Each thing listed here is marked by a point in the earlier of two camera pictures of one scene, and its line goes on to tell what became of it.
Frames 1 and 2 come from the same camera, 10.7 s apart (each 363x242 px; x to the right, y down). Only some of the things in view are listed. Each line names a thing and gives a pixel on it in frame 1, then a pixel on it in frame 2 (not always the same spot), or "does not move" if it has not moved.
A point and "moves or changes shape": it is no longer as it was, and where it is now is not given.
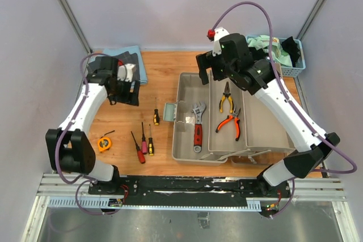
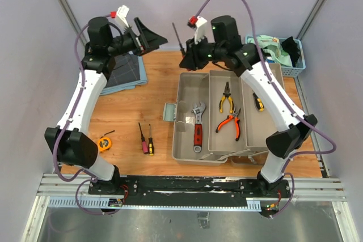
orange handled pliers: [237, 122] does not move
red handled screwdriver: [141, 156] → [182, 50]
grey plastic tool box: [218, 122] does not move
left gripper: [133, 97] → [151, 39]
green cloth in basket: [279, 56] does not move
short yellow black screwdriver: [156, 117] → [258, 102]
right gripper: [206, 60] → [193, 59]
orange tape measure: [104, 143] does not move
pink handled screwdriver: [144, 144] moves or changes shape
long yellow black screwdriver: [151, 147] does not move
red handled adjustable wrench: [198, 110] does not move
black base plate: [182, 191] does not move
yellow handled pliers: [227, 94] does not move
